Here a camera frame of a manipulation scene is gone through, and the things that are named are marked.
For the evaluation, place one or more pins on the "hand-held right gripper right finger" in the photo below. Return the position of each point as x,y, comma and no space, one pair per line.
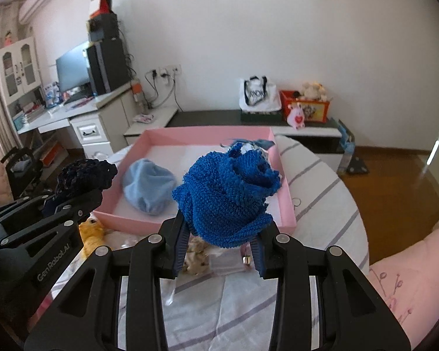
259,259

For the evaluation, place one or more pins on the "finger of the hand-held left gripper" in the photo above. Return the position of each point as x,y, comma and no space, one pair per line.
69,214
25,208

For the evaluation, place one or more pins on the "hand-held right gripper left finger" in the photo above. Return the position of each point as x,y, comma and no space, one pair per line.
179,248

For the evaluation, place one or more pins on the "yellow crochet hat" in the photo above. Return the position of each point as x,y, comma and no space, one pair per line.
91,236

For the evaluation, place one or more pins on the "navy crochet pouch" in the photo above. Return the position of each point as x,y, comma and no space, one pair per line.
84,175

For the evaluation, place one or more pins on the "blue knitted cloth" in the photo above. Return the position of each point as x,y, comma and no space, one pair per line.
223,197

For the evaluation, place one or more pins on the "light blue fleece hat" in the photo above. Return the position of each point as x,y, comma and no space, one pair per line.
148,186

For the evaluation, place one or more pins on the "pink cardboard box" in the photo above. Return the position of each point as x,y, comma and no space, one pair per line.
183,153

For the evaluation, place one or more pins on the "cartoon printed fabric pouch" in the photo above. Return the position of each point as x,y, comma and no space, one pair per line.
263,143

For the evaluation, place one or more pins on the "black office chair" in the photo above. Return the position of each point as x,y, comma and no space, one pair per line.
20,175

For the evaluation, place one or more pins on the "stack of books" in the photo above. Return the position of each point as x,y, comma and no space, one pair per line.
29,113

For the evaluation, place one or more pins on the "white desk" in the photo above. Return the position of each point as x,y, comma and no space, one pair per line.
58,115

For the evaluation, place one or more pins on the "black keyboard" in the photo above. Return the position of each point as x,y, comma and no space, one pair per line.
75,98

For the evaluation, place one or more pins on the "blue and white boxes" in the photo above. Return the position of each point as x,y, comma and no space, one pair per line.
53,95

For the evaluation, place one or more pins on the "small patterned pouch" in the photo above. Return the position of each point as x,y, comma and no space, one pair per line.
143,118

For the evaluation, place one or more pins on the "white side table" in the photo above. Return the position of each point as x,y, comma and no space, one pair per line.
157,117

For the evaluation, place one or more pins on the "black low bench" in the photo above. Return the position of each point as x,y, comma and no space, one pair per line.
212,119

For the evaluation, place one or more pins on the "black floor scale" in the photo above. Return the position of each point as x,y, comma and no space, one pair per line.
356,166

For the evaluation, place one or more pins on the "orange capped bottle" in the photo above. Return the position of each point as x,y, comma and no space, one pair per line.
138,95

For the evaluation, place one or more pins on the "white glass-door cabinet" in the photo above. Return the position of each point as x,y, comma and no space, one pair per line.
18,65

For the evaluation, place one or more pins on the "black computer monitor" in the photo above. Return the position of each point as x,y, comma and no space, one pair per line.
73,67

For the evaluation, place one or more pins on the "blue box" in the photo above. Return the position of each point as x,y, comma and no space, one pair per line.
345,135

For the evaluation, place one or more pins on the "black computer tower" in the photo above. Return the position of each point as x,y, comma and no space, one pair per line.
109,65

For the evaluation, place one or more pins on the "light pink floral quilt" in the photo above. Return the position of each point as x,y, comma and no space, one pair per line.
417,263

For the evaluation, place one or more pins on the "red toy box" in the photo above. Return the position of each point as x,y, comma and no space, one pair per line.
314,111

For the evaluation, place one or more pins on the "white tote bag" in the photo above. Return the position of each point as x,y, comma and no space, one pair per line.
259,97

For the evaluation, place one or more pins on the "small doll figure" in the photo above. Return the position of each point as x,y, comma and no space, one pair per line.
9,38

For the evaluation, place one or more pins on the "cream plush bear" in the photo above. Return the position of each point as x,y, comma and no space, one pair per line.
312,91

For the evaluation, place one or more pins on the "black box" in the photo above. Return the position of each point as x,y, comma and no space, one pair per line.
104,27

